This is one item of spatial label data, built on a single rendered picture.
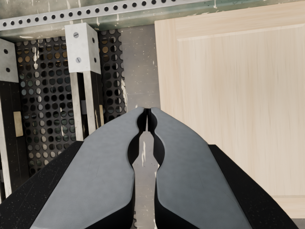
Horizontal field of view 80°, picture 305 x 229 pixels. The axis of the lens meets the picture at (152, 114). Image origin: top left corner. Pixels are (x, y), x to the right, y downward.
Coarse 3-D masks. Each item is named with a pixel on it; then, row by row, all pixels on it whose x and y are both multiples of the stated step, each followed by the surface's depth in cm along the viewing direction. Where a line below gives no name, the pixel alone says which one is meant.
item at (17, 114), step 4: (16, 112) 58; (16, 116) 58; (20, 116) 59; (16, 120) 58; (20, 120) 59; (16, 124) 58; (20, 124) 59; (16, 128) 57; (20, 128) 59; (16, 132) 57; (20, 132) 59; (16, 136) 57
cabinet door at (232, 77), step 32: (160, 32) 51; (192, 32) 50; (224, 32) 49; (256, 32) 48; (288, 32) 47; (160, 64) 51; (192, 64) 51; (224, 64) 50; (256, 64) 48; (288, 64) 48; (160, 96) 52; (192, 96) 51; (224, 96) 50; (256, 96) 49; (288, 96) 48; (192, 128) 52; (224, 128) 51; (256, 128) 50; (288, 128) 49; (256, 160) 50; (288, 160) 49; (288, 192) 50
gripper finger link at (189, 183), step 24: (168, 120) 10; (168, 144) 8; (192, 144) 8; (168, 168) 7; (192, 168) 7; (216, 168) 7; (168, 192) 6; (192, 192) 6; (216, 192) 6; (168, 216) 6; (192, 216) 5; (216, 216) 6; (240, 216) 6
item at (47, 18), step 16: (128, 0) 48; (144, 0) 47; (160, 0) 47; (176, 0) 46; (192, 0) 46; (208, 0) 46; (32, 16) 51; (48, 16) 51; (64, 16) 50; (80, 16) 50; (96, 16) 49
